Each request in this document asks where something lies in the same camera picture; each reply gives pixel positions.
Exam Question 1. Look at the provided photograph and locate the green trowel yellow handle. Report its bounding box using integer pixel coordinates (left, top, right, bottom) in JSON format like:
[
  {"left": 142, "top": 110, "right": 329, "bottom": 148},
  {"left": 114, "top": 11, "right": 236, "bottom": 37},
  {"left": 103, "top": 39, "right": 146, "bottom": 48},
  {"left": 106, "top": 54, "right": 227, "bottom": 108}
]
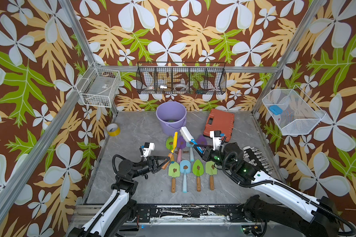
[{"left": 166, "top": 136, "right": 174, "bottom": 151}]

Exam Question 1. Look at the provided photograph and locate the green square trowel right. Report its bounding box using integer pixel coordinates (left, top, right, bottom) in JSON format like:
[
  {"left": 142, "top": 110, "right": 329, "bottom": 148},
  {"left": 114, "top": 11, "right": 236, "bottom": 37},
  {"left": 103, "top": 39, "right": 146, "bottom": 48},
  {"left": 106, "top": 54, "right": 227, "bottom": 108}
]
[{"left": 205, "top": 161, "right": 217, "bottom": 191}]

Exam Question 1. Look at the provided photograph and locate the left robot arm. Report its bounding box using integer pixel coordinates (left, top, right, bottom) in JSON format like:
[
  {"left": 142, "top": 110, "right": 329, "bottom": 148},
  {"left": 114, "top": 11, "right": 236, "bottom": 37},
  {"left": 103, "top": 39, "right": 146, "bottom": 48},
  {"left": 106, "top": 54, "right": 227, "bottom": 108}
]
[{"left": 67, "top": 155, "right": 170, "bottom": 237}]

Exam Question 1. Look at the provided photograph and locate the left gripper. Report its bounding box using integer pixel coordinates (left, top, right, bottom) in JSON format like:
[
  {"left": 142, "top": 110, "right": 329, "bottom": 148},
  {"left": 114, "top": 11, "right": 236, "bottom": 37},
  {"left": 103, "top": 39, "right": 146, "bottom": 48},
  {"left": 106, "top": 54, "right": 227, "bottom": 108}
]
[{"left": 130, "top": 156, "right": 168, "bottom": 180}]

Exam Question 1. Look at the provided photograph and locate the black wire basket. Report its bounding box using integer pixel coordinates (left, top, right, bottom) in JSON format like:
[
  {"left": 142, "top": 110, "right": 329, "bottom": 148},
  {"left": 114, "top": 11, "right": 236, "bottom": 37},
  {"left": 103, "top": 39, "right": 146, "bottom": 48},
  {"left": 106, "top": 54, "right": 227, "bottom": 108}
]
[{"left": 135, "top": 62, "right": 227, "bottom": 95}]

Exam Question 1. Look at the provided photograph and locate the purple plastic bucket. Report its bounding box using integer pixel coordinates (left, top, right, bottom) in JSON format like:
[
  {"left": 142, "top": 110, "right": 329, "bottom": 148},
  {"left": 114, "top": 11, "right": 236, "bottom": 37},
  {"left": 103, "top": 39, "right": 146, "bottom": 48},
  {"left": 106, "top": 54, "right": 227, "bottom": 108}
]
[{"left": 156, "top": 101, "right": 187, "bottom": 136}]

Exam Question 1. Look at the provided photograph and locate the white brush blue handle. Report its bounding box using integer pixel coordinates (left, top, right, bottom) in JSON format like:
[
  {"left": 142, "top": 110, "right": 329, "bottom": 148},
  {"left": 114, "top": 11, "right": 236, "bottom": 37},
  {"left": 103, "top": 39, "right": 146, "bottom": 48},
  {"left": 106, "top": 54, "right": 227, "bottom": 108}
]
[{"left": 180, "top": 126, "right": 204, "bottom": 156}]

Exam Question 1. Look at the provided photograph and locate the yellow square trowel wooden handle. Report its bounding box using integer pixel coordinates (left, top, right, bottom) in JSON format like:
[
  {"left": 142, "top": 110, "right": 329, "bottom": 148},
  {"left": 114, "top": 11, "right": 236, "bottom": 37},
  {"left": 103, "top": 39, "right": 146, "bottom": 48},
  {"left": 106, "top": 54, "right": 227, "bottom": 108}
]
[{"left": 166, "top": 132, "right": 178, "bottom": 163}]

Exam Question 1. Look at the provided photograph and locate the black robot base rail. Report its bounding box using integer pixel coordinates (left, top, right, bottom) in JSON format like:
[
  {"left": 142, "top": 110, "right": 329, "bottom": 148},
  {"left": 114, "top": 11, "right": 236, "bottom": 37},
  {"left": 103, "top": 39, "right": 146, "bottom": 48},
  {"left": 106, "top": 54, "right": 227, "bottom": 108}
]
[{"left": 127, "top": 203, "right": 265, "bottom": 224}]

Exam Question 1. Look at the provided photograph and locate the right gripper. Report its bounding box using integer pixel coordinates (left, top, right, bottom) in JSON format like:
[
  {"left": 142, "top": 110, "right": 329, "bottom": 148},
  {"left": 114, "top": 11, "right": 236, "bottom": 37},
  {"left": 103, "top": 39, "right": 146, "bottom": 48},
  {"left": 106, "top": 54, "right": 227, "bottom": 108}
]
[{"left": 194, "top": 145, "right": 235, "bottom": 173}]

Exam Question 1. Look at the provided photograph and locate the white wire basket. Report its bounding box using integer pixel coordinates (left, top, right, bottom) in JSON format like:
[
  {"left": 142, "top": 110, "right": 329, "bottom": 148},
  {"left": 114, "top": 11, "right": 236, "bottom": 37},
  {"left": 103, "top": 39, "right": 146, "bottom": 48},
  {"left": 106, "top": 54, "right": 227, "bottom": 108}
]
[
  {"left": 76, "top": 63, "right": 122, "bottom": 108},
  {"left": 262, "top": 86, "right": 326, "bottom": 136}
]

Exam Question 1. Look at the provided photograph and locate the yellow tape roll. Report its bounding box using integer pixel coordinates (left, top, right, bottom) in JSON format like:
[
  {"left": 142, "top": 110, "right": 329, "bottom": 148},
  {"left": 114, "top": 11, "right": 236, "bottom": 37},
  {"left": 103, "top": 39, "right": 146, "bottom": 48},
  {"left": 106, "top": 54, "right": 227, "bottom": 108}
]
[{"left": 106, "top": 123, "right": 121, "bottom": 137}]

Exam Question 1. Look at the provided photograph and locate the purple trowel pink handle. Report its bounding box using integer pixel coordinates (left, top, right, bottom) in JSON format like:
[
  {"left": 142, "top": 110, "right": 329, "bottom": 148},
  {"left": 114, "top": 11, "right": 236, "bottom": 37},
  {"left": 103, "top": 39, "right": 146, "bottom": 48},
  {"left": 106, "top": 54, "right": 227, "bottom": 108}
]
[
  {"left": 177, "top": 136, "right": 187, "bottom": 163},
  {"left": 196, "top": 135, "right": 207, "bottom": 148}
]

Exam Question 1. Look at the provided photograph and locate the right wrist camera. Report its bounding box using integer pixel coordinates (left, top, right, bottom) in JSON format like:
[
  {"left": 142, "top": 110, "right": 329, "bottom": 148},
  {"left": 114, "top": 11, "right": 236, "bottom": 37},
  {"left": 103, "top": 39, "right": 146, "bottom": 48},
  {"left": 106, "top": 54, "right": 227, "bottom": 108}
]
[{"left": 210, "top": 130, "right": 225, "bottom": 151}]

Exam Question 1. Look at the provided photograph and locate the red plastic tool case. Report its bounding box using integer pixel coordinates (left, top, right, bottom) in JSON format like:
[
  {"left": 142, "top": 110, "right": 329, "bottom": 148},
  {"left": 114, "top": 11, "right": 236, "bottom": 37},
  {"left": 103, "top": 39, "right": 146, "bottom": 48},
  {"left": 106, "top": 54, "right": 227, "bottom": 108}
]
[{"left": 203, "top": 109, "right": 235, "bottom": 142}]

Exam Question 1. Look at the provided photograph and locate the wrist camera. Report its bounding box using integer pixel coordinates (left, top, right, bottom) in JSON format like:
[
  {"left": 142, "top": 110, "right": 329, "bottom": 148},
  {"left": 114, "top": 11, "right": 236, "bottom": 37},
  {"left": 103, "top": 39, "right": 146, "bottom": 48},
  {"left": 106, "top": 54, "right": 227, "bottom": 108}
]
[
  {"left": 210, "top": 130, "right": 225, "bottom": 151},
  {"left": 140, "top": 142, "right": 155, "bottom": 158}
]

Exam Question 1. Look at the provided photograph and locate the blue object in basket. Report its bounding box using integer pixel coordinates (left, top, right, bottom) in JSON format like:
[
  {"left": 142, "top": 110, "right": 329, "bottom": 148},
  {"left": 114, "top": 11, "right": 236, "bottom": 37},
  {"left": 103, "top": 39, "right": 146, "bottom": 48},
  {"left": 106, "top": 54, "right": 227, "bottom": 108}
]
[{"left": 269, "top": 105, "right": 283, "bottom": 116}]

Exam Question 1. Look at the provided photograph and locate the purple trowel pink handle right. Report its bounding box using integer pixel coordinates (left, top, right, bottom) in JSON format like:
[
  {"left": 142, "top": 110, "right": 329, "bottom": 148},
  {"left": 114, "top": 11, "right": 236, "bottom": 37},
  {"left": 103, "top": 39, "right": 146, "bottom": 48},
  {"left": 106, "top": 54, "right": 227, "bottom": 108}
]
[{"left": 196, "top": 135, "right": 207, "bottom": 148}]

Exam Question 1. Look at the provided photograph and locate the white wire basket right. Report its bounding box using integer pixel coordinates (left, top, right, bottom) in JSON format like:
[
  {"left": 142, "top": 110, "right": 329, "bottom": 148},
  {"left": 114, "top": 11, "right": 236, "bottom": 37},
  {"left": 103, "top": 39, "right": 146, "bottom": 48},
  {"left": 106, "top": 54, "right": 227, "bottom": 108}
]
[{"left": 262, "top": 86, "right": 326, "bottom": 136}]

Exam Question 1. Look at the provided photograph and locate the green square trowel wooden handle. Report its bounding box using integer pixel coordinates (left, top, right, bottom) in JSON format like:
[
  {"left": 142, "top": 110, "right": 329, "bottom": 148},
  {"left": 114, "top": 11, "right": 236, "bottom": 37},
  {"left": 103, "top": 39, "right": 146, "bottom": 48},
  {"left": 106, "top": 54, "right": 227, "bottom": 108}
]
[{"left": 168, "top": 162, "right": 181, "bottom": 193}]

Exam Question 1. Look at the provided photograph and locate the white wire basket left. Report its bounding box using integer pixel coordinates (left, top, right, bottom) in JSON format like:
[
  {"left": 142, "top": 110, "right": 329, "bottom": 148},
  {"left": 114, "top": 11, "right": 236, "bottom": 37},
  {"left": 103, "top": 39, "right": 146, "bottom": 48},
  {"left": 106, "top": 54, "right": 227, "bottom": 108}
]
[{"left": 76, "top": 63, "right": 122, "bottom": 108}]

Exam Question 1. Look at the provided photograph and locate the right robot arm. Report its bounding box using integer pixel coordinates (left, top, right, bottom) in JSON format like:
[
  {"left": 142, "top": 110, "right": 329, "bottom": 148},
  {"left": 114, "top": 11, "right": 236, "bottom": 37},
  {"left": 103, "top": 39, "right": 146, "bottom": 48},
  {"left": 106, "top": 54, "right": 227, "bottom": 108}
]
[{"left": 194, "top": 143, "right": 356, "bottom": 237}]

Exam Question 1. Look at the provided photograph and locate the light blue round trowel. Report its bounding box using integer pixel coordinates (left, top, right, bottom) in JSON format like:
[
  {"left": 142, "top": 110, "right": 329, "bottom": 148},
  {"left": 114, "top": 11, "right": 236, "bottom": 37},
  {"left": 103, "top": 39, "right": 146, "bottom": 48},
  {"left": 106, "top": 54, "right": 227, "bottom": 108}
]
[{"left": 180, "top": 160, "right": 191, "bottom": 193}]

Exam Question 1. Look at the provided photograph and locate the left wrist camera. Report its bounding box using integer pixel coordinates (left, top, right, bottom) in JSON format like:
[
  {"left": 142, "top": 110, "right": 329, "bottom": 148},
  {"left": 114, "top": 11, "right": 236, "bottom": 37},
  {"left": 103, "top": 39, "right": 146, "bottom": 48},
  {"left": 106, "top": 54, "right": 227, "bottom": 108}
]
[{"left": 140, "top": 142, "right": 155, "bottom": 158}]

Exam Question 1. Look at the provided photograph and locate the green pointed trowel wooden handle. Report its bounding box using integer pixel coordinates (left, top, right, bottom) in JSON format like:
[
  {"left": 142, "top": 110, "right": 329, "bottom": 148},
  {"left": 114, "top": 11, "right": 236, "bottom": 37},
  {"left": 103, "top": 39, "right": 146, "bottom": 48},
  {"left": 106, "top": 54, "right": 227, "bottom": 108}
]
[{"left": 192, "top": 159, "right": 204, "bottom": 192}]

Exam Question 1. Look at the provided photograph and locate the black socket bit rack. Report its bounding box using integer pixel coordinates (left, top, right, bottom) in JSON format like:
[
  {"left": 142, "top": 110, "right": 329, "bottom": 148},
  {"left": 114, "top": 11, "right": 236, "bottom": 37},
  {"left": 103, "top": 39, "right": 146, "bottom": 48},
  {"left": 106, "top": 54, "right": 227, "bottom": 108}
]
[{"left": 243, "top": 146, "right": 274, "bottom": 175}]

